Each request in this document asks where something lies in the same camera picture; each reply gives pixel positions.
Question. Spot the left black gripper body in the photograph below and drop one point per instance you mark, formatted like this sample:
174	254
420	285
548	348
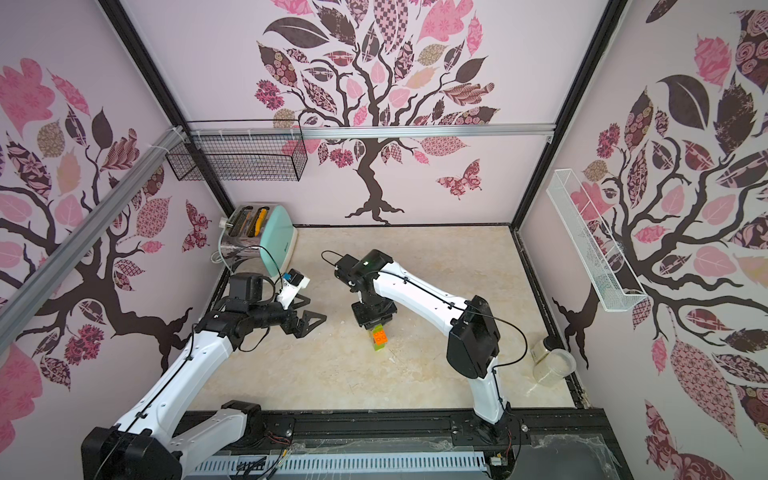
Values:
271	314

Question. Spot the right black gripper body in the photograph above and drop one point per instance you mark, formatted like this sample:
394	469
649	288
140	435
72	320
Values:
374	315

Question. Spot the orange long lego brick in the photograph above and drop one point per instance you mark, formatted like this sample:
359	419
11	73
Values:
379	338

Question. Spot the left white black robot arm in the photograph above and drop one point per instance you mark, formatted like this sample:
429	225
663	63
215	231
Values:
143	443

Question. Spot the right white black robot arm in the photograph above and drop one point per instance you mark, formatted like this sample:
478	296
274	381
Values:
469	326

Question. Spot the mint green toaster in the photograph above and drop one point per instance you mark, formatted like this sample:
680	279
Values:
262	231

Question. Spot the clear plastic measuring cup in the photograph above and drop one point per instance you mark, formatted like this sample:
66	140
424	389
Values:
551	363

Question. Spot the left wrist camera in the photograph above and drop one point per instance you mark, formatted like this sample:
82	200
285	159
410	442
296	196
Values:
293	282

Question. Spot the black wire basket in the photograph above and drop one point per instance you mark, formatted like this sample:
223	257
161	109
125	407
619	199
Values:
268	153

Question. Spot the aluminium frame bar back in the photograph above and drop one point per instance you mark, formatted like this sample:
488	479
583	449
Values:
360	132

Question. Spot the aluminium frame bar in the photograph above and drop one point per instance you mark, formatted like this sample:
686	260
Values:
29	298
360	132

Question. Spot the white slotted cable duct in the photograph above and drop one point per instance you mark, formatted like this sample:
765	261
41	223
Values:
342	465

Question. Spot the aluminium frame bar left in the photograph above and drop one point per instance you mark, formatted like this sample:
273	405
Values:
29	298

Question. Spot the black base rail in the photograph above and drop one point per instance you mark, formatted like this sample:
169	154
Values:
538	443

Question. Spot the white wire shelf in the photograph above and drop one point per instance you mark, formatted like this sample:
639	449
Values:
580	206

